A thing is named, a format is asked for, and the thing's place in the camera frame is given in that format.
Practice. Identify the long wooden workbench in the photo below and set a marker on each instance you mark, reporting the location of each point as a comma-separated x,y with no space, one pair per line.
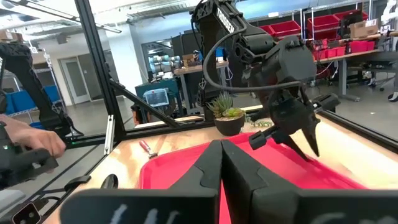
343,67

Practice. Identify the cardboard box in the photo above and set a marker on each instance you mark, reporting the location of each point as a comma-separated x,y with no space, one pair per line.
363,28

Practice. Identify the person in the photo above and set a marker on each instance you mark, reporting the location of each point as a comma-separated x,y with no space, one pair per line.
138,116

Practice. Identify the potted succulent plant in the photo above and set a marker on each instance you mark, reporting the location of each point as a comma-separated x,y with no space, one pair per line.
228,126

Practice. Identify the small black exterior camera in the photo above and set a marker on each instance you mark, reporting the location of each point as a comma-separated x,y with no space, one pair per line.
26,214

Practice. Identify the teal cabinet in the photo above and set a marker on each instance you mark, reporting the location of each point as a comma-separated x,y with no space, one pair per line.
169,85

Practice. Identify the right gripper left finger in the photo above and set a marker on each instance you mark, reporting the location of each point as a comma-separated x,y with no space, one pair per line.
186,199

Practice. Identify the red plastic tray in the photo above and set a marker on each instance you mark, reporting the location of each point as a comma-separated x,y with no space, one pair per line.
280,169

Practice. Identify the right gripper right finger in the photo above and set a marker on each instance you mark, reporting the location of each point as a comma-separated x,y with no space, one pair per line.
248,199

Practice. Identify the person's hand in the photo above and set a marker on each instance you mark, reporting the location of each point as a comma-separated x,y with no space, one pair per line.
31,137

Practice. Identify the red storage bin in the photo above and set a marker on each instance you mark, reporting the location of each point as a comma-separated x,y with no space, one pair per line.
331,52
360,46
284,28
323,22

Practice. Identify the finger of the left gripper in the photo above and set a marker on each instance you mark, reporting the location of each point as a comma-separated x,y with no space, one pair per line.
312,133
293,144

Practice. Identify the tablet screen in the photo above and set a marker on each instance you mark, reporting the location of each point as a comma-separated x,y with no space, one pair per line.
156,98

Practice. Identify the small wooden workbench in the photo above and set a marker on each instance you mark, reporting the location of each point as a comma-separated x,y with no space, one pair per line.
186,70

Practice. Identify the grey door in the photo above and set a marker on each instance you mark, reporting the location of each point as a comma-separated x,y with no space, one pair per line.
76,81

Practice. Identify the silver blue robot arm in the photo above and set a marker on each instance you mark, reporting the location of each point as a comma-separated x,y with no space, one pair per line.
163,63

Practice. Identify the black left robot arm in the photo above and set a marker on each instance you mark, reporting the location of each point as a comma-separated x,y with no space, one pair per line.
224,18

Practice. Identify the blue storage bin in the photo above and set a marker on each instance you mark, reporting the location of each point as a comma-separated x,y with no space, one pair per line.
52,93
21,101

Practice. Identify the silver frame bracket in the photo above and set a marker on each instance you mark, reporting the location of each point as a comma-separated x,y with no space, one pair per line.
109,133

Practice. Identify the black plastic mount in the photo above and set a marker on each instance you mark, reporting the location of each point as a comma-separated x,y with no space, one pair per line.
77,183

